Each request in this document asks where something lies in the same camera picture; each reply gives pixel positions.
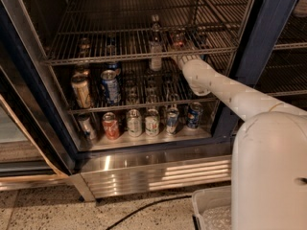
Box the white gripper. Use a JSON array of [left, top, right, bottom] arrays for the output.
[[171, 55, 201, 70]]

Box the red coke can shelf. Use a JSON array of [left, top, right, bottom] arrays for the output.
[[170, 31, 186, 50]]

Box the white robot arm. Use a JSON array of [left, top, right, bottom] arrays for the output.
[[174, 56, 307, 230]]

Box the blue silver can bottom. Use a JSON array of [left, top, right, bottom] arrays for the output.
[[166, 107, 179, 135]]

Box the blue can behind pepsi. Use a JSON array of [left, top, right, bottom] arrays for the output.
[[106, 61, 122, 76]]

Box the blue pepsi can bottom right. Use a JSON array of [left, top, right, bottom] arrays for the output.
[[186, 102, 203, 128]]

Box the green white can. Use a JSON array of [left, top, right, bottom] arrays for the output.
[[127, 109, 143, 137], [145, 108, 160, 137]]

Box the blue pepsi can middle front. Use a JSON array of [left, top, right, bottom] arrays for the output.
[[101, 70, 121, 105]]

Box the green white can bottom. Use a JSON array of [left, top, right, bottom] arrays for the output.
[[127, 109, 143, 137]]

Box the stainless steel display fridge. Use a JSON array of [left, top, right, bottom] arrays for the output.
[[0, 0, 296, 200]]

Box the red coke can bottom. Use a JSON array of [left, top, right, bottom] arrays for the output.
[[102, 112, 120, 140]]

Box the dark can behind gold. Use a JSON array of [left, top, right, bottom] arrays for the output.
[[74, 63, 90, 77]]

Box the gold can middle shelf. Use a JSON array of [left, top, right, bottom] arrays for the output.
[[71, 75, 93, 108]]

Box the silver can bottom left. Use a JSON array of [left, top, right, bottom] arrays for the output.
[[77, 114, 97, 141]]

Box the open glass fridge door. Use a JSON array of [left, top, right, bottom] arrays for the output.
[[0, 38, 76, 192]]

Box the clear glass bottle white label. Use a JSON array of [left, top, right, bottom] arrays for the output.
[[149, 14, 162, 71]]

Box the clear plastic bin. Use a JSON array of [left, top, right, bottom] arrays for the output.
[[192, 186, 231, 230]]

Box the upper wire fridge shelf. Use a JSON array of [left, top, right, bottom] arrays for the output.
[[46, 0, 249, 66]]

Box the wire fridge shelf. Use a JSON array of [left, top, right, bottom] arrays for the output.
[[46, 0, 249, 66], [65, 53, 233, 115]]

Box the middle wire fridge shelf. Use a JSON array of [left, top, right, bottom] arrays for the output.
[[65, 53, 233, 115]]

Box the right compartment wire shelf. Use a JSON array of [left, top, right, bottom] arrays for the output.
[[256, 15, 307, 97]]

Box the black floor cable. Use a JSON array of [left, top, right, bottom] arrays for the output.
[[105, 194, 193, 230]]

